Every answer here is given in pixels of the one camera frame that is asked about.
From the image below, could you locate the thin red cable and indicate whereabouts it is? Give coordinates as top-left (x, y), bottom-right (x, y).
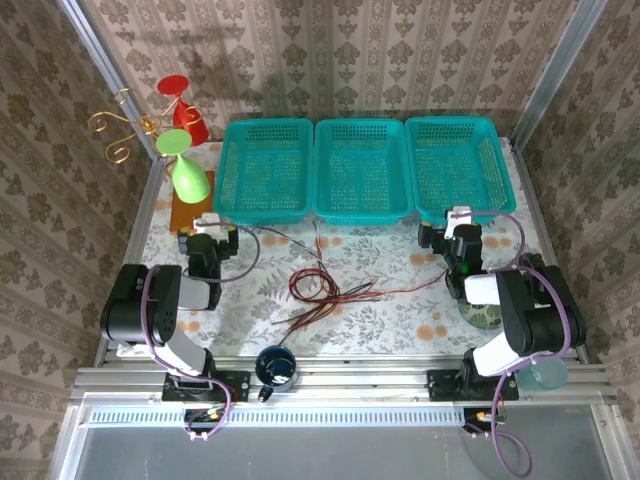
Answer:
top-left (372, 271), bottom-right (450, 298)

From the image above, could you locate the thick red cable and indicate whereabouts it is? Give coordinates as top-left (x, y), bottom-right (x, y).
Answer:
top-left (288, 268), bottom-right (344, 303)

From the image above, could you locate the wooden stand base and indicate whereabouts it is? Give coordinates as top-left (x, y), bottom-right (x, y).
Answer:
top-left (169, 170), bottom-right (217, 235)

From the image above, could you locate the green plastic goblet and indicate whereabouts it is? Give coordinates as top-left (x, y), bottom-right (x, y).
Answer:
top-left (155, 128), bottom-right (210, 205)

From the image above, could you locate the leaf pattern bowl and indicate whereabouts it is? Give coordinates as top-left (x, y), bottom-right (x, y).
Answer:
top-left (457, 294), bottom-right (504, 331)

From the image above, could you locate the teal perforated plastic basket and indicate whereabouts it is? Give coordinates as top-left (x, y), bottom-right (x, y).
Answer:
top-left (312, 118), bottom-right (415, 226)
top-left (212, 118), bottom-right (315, 226)
top-left (404, 116), bottom-right (517, 225)

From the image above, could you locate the red plastic goblet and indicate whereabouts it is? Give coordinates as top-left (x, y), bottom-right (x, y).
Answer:
top-left (157, 74), bottom-right (210, 147)

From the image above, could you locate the dark blue mug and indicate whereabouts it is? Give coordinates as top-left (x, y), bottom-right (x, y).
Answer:
top-left (254, 344), bottom-right (299, 404)

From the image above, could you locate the clear teal plastic cup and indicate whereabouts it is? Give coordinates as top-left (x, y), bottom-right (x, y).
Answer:
top-left (517, 355), bottom-right (570, 392)

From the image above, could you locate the grey metal panel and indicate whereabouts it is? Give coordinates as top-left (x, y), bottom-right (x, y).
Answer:
top-left (59, 424), bottom-right (617, 480)

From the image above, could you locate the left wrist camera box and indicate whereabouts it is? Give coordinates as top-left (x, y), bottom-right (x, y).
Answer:
top-left (192, 211), bottom-right (222, 236)

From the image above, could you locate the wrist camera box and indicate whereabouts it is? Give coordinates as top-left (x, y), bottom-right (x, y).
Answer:
top-left (192, 211), bottom-right (222, 236)
top-left (444, 205), bottom-right (473, 240)

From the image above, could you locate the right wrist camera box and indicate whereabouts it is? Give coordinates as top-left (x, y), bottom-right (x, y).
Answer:
top-left (444, 205), bottom-right (473, 240)

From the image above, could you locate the gold wire glass stand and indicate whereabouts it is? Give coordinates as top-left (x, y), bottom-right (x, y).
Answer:
top-left (88, 88), bottom-right (204, 164)

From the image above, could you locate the aluminium extrusion frame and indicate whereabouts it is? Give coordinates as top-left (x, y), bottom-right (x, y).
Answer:
top-left (49, 0), bottom-right (631, 480)

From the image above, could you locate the white slotted cable duct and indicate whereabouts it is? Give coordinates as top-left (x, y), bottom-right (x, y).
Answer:
top-left (87, 405), bottom-right (469, 426)

